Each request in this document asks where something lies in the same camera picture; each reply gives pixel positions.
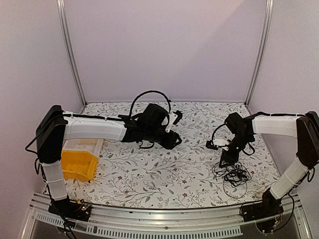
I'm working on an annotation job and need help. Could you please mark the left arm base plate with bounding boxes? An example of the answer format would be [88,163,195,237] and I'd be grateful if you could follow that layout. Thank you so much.
[48,199,92,222]

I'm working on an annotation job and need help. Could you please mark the left aluminium frame post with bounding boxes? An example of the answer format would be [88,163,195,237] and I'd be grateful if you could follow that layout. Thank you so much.
[56,0,87,107]

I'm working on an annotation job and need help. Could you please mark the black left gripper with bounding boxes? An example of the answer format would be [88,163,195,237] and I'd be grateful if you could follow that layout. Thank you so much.
[145,126,182,150]

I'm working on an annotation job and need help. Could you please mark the aluminium front rail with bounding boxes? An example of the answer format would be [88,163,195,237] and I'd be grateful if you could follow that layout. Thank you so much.
[21,193,313,239]

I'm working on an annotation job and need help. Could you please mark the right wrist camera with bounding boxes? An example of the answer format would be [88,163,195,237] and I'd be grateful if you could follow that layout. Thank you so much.
[206,139,230,151]

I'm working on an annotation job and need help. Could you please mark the right aluminium frame post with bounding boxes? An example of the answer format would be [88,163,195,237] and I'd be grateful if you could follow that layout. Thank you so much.
[245,0,274,107]

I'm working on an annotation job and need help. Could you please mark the yellow plastic bin near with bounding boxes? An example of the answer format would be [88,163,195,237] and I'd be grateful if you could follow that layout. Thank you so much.
[61,150,98,182]

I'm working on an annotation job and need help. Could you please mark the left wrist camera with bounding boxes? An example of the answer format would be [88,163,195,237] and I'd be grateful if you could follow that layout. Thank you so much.
[161,111,182,132]

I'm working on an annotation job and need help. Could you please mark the floral patterned table mat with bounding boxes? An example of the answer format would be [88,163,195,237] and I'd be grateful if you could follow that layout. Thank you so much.
[65,102,280,209]

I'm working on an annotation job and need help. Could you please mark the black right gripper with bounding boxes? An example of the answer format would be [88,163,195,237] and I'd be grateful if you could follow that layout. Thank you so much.
[219,133,253,168]

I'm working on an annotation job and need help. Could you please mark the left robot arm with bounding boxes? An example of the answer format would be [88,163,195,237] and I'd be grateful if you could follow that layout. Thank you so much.
[24,103,182,216]

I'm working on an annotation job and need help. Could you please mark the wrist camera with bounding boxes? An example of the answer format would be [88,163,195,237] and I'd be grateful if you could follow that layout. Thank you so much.
[161,111,182,132]
[206,139,230,151]

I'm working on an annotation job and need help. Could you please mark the tangled black cable bundle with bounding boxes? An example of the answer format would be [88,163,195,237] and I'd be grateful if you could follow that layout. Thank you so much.
[211,160,252,199]

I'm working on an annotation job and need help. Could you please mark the translucent white plastic bin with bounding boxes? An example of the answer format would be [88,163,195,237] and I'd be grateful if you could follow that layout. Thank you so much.
[62,138,103,157]

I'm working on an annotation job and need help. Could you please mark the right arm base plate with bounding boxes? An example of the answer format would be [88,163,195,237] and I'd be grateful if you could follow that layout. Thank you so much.
[239,200,284,222]

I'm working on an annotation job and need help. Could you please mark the aluminium frame post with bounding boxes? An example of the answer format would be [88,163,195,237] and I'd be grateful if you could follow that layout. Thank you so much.
[245,0,274,107]
[56,0,87,107]

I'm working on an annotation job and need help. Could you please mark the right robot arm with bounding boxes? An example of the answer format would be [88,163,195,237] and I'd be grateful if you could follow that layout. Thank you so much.
[212,111,319,217]

